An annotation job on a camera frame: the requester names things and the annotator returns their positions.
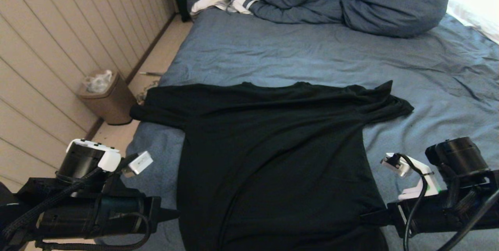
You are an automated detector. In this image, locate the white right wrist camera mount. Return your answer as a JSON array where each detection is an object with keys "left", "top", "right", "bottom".
[{"left": 380, "top": 152, "right": 441, "bottom": 201}]

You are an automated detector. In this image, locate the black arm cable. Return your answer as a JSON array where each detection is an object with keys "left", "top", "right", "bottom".
[
  {"left": 390, "top": 153, "right": 499, "bottom": 251},
  {"left": 0, "top": 167, "right": 152, "bottom": 251}
]

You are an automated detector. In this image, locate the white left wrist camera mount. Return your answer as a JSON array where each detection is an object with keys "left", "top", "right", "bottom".
[{"left": 66, "top": 139, "right": 154, "bottom": 177}]

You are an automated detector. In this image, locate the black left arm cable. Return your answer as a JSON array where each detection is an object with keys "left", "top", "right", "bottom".
[{"left": 0, "top": 167, "right": 152, "bottom": 251}]

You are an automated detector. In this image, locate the white pillow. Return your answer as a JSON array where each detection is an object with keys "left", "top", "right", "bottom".
[{"left": 446, "top": 0, "right": 499, "bottom": 45}]

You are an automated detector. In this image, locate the brown trash bin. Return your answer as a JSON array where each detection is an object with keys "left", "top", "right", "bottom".
[{"left": 77, "top": 70, "right": 138, "bottom": 126}]

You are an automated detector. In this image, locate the blue bed sheet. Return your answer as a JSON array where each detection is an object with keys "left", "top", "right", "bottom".
[{"left": 94, "top": 7, "right": 499, "bottom": 251}]

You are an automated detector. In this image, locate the black moon print T-shirt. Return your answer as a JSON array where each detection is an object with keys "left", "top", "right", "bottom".
[{"left": 130, "top": 80, "right": 414, "bottom": 251}]

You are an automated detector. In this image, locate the patterned item on floor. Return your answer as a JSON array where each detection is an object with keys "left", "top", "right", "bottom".
[{"left": 136, "top": 81, "right": 160, "bottom": 105}]

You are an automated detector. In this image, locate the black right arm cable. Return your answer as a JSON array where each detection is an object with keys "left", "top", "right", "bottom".
[{"left": 390, "top": 153, "right": 499, "bottom": 251}]

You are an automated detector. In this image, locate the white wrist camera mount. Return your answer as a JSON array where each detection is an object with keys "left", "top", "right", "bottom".
[
  {"left": 66, "top": 139, "right": 154, "bottom": 177},
  {"left": 380, "top": 152, "right": 441, "bottom": 201}
]

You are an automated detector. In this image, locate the clear plastic bin liner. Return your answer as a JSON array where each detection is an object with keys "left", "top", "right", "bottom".
[{"left": 83, "top": 70, "right": 114, "bottom": 94}]

